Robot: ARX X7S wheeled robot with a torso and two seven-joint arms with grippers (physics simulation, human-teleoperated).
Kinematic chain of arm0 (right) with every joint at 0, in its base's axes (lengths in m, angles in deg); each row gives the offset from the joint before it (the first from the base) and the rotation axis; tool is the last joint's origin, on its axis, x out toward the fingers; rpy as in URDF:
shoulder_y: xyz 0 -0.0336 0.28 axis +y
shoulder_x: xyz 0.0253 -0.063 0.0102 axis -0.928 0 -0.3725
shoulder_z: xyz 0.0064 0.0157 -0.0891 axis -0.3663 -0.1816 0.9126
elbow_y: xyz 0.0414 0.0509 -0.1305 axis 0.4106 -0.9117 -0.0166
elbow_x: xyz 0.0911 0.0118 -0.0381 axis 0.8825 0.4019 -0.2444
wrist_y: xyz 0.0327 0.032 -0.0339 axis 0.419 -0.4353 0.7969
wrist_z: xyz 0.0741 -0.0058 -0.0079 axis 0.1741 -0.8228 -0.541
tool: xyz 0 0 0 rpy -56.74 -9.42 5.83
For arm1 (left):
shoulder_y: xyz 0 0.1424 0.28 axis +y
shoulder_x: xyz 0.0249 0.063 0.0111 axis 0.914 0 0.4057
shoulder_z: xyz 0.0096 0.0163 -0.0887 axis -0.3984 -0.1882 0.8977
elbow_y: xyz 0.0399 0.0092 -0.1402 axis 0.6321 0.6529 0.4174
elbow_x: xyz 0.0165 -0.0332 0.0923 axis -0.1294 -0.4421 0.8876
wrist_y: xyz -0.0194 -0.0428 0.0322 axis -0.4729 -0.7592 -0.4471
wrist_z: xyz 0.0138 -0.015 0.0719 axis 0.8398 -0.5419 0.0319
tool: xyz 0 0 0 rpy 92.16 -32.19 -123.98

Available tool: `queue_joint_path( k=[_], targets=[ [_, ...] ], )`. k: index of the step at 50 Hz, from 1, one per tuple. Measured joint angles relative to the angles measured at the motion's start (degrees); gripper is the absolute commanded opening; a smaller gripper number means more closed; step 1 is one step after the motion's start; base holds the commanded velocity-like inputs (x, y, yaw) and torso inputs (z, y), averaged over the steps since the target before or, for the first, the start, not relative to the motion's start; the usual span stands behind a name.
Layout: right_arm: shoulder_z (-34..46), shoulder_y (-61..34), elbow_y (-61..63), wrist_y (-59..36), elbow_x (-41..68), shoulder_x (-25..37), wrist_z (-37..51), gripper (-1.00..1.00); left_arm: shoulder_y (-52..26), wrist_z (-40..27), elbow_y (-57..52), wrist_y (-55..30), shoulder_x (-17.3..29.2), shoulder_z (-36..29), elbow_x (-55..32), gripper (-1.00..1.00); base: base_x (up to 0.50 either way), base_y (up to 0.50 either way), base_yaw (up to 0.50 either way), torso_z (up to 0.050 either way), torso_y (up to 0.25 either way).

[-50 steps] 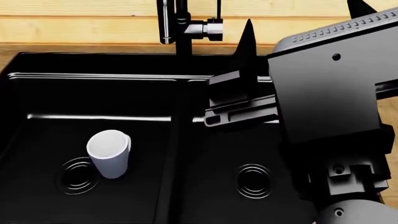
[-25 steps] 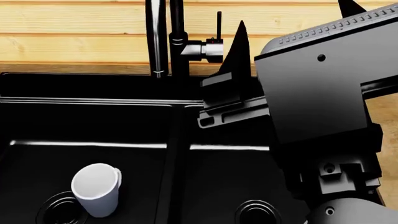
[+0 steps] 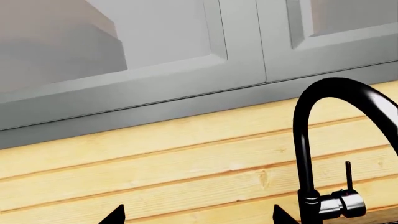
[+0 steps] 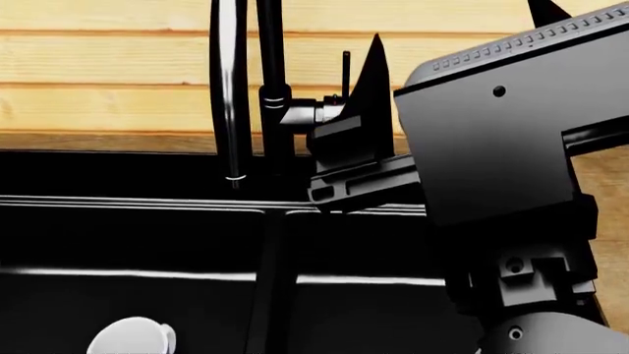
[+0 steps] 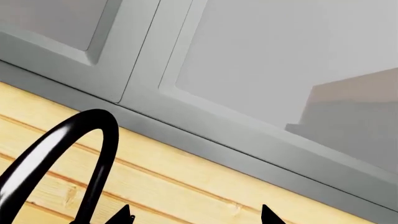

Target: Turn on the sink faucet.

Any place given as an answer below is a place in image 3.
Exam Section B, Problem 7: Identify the grey wall cabinet door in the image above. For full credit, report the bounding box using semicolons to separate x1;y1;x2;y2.
0;0;267;131
255;0;398;83

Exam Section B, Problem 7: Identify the black faucet lever handle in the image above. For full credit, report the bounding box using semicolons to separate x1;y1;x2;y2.
331;161;366;218

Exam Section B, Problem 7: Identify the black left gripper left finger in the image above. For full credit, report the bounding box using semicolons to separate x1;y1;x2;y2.
98;203;126;224

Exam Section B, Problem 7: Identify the grey wall cabinet frame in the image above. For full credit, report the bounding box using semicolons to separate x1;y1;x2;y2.
0;63;398;150

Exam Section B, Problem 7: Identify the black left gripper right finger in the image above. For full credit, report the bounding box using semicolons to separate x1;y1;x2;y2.
272;204;300;224

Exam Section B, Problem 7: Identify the black gooseneck sink faucet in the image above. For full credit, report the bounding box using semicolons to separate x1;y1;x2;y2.
292;77;398;224

